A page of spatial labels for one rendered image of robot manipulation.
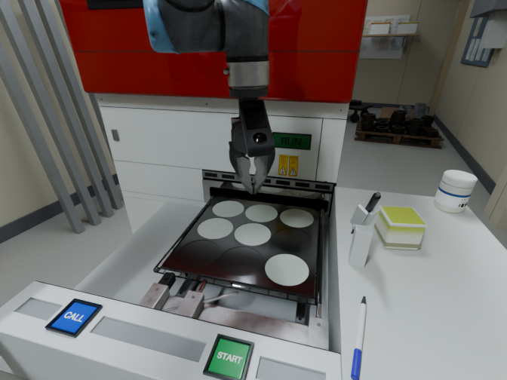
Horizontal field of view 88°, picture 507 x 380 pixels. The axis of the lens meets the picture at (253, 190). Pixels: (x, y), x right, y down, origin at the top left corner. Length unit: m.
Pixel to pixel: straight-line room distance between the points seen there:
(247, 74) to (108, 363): 0.48
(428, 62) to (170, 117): 7.52
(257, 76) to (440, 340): 0.49
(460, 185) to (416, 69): 7.32
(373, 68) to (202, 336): 7.82
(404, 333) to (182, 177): 0.78
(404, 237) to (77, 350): 0.60
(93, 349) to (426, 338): 0.48
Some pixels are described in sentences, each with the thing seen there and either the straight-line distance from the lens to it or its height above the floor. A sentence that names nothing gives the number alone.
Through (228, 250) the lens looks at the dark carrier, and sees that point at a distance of 0.68.
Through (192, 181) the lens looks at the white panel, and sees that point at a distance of 0.98.
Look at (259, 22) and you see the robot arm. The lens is 0.49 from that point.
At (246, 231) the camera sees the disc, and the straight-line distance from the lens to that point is 0.74.
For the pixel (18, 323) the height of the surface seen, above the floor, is 0.96.
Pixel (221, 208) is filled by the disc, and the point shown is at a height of 0.90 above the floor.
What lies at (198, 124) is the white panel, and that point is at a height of 1.13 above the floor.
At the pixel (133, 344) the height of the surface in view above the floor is 0.96.
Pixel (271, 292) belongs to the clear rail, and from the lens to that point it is 0.58.
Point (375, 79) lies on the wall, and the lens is 8.05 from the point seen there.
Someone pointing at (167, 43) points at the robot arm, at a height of 1.35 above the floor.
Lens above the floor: 1.34
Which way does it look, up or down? 28 degrees down
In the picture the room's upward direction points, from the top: straight up
